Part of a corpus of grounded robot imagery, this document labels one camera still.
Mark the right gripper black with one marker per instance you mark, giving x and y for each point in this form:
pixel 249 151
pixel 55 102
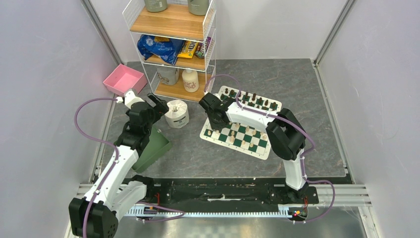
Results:
pixel 215 126

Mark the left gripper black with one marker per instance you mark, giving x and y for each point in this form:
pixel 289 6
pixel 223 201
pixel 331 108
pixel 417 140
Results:
pixel 159 109

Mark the green white chess board mat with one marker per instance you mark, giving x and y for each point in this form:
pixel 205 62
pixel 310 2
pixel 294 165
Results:
pixel 249 131

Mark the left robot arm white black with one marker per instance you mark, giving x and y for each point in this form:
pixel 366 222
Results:
pixel 98 212

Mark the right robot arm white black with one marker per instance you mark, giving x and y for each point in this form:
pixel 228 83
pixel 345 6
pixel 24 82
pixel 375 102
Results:
pixel 285 134

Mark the white wrapped paper roll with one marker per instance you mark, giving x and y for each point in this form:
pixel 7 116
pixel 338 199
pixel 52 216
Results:
pixel 178 115

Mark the grey patterned mug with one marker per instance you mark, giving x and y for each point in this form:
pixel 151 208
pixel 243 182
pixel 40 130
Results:
pixel 168 75

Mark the green plastic bin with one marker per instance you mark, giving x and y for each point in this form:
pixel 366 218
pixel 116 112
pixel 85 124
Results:
pixel 155 149

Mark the cream bottle pink lettering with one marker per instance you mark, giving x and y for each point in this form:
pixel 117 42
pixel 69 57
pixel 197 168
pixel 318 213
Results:
pixel 190 80

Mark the pink plastic bin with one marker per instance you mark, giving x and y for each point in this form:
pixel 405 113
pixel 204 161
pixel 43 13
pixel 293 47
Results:
pixel 124 78

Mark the blue snack bag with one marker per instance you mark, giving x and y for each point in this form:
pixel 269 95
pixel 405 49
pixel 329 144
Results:
pixel 164 48

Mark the purple snack packet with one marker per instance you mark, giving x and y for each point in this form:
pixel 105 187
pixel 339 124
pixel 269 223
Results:
pixel 202 48

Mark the yellow candy bag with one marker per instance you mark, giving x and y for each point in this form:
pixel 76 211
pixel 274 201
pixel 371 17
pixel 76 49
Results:
pixel 188 50

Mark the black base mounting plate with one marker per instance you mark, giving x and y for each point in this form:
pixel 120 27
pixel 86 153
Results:
pixel 224 194

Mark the grey-green jar right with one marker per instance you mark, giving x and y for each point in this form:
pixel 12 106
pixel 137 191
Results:
pixel 198 7

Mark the grey-green jar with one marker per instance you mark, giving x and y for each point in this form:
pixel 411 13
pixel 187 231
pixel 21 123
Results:
pixel 156 5
pixel 198 7

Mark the grey-green jar left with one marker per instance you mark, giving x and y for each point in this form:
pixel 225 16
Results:
pixel 156 5

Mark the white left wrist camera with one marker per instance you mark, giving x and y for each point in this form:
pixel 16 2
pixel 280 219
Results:
pixel 129 98

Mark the white wire wooden shelf rack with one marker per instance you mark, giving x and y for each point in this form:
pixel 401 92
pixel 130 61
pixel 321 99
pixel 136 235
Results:
pixel 178 23

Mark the white slotted cable duct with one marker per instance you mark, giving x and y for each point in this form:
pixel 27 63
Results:
pixel 142 211

